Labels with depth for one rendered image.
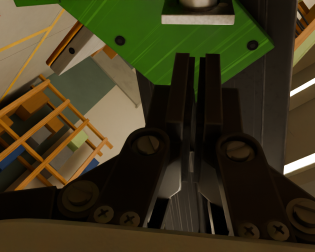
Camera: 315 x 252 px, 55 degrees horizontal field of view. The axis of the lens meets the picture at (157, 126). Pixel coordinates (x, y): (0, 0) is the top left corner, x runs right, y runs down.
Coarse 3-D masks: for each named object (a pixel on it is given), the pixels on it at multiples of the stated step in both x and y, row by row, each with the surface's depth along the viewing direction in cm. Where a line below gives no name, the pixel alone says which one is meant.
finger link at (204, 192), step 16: (208, 64) 10; (208, 80) 10; (208, 96) 9; (224, 96) 10; (208, 112) 9; (224, 112) 10; (240, 112) 10; (208, 128) 8; (224, 128) 9; (240, 128) 9; (208, 144) 9; (208, 160) 8; (208, 176) 9; (208, 192) 9; (288, 192) 7; (304, 192) 7; (288, 208) 7; (304, 208) 7; (304, 224) 7; (304, 240) 7
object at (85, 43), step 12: (72, 36) 44; (84, 36) 43; (96, 36) 45; (60, 48) 45; (72, 48) 44; (84, 48) 46; (96, 48) 56; (48, 60) 47; (60, 60) 46; (72, 60) 46; (60, 72) 47
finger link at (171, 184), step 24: (192, 72) 10; (168, 96) 9; (192, 96) 11; (168, 120) 8; (96, 168) 8; (168, 168) 8; (72, 192) 8; (96, 192) 8; (168, 192) 9; (72, 216) 7
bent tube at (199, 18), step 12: (168, 0) 25; (180, 0) 23; (192, 0) 22; (204, 0) 22; (216, 0) 23; (228, 0) 24; (168, 12) 23; (180, 12) 23; (192, 12) 23; (204, 12) 23; (216, 12) 23; (228, 12) 22
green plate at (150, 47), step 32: (64, 0) 27; (96, 0) 27; (128, 0) 26; (160, 0) 26; (96, 32) 29; (128, 32) 29; (160, 32) 28; (192, 32) 28; (224, 32) 27; (256, 32) 27; (160, 64) 30; (224, 64) 30
